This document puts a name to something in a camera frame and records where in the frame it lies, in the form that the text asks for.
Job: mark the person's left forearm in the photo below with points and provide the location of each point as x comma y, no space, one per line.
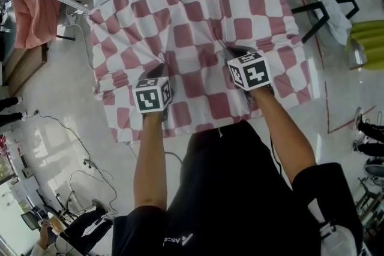
151,159

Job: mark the person's black clothing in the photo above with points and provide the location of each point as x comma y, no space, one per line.
228,195

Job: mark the pink white checkered tablecloth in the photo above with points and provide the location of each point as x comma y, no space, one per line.
195,24

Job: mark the brown cardboard box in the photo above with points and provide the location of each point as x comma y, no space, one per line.
25,69

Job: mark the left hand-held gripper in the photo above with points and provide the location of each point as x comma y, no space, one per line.
148,97

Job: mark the person's white shoe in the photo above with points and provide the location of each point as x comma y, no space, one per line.
334,238

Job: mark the person's right forearm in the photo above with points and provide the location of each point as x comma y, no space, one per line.
282,135

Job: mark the orange cloth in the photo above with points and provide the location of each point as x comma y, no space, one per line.
34,18

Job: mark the lime green chair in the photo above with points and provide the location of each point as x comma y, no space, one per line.
367,42

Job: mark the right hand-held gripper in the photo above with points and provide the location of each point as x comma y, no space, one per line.
255,72

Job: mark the white cloth on chair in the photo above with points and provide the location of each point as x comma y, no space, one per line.
337,18

